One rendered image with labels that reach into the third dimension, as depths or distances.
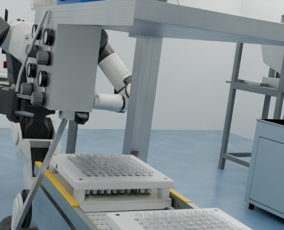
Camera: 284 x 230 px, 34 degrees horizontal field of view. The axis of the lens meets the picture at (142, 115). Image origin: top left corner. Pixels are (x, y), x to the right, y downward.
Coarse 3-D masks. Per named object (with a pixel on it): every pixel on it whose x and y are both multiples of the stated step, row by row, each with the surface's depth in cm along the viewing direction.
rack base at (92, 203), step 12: (60, 180) 116; (72, 192) 108; (144, 192) 115; (156, 192) 116; (84, 204) 103; (96, 204) 104; (108, 204) 105; (120, 204) 107; (132, 204) 108; (144, 204) 109; (156, 204) 111; (168, 204) 112
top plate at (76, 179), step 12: (60, 156) 121; (132, 156) 131; (60, 168) 112; (72, 168) 111; (72, 180) 103; (84, 180) 103; (96, 180) 104; (108, 180) 105; (120, 180) 106; (132, 180) 108; (144, 180) 109; (156, 180) 110; (168, 180) 111
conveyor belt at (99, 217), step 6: (126, 210) 108; (132, 210) 109; (138, 210) 109; (144, 210) 110; (150, 210) 110; (90, 216) 102; (96, 216) 102; (102, 216) 103; (96, 222) 99; (102, 222) 99; (102, 228) 96
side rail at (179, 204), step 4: (172, 196) 113; (172, 200) 113; (176, 200) 112; (180, 200) 110; (172, 204) 113; (176, 204) 112; (180, 204) 110; (184, 204) 108; (188, 204) 107; (192, 204) 107; (176, 208) 111; (180, 208) 110; (184, 208) 108; (188, 208) 107; (192, 208) 105; (196, 208) 105
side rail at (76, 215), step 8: (48, 184) 113; (48, 192) 112; (56, 192) 106; (56, 200) 106; (64, 200) 101; (64, 208) 100; (72, 208) 96; (80, 208) 96; (72, 216) 95; (80, 216) 91; (80, 224) 91; (88, 224) 88
